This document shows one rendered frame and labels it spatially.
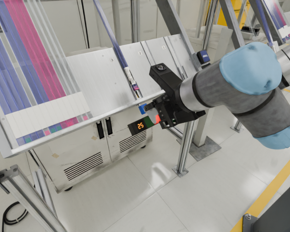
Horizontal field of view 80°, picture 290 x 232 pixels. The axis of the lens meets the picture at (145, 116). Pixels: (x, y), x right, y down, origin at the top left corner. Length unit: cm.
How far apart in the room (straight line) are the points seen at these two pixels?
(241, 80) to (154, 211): 95
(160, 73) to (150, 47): 26
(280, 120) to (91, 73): 46
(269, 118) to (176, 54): 48
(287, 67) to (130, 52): 43
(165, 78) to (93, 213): 91
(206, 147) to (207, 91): 114
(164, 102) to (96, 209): 86
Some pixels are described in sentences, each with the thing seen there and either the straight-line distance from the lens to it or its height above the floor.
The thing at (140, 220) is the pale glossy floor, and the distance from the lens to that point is 110.
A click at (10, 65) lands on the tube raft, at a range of 55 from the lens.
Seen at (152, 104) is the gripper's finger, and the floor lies 78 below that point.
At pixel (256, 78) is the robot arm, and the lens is 27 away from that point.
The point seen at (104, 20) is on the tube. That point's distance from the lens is 65.
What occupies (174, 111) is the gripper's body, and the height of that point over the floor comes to 78.
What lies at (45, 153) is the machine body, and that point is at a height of 39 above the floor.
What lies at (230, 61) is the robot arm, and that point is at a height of 94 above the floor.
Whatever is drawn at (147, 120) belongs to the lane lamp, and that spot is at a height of 66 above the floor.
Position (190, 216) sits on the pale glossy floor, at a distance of 113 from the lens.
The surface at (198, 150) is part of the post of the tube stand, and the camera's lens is 140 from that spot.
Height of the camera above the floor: 103
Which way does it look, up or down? 38 degrees down
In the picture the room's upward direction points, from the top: straight up
